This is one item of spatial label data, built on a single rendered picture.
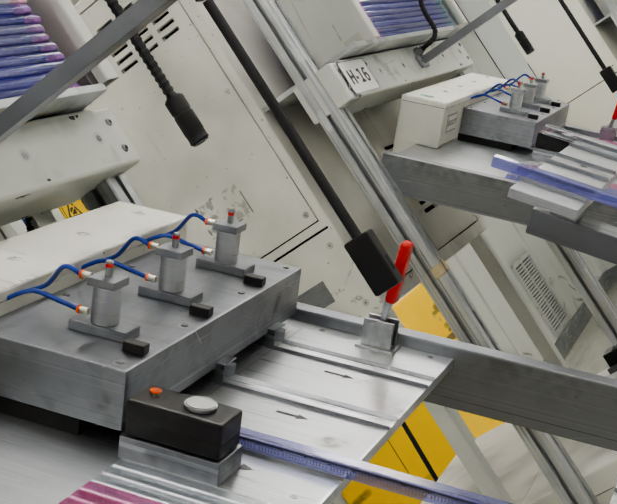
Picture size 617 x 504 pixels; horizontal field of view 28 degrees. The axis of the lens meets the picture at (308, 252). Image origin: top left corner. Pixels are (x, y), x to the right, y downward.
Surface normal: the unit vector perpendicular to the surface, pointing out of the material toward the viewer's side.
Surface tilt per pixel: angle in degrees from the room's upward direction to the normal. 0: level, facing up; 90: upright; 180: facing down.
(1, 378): 90
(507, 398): 90
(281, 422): 43
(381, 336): 90
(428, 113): 90
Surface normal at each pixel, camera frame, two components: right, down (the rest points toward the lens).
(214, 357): 0.92, 0.21
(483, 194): -0.37, 0.21
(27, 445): 0.12, -0.95
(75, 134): 0.76, -0.50
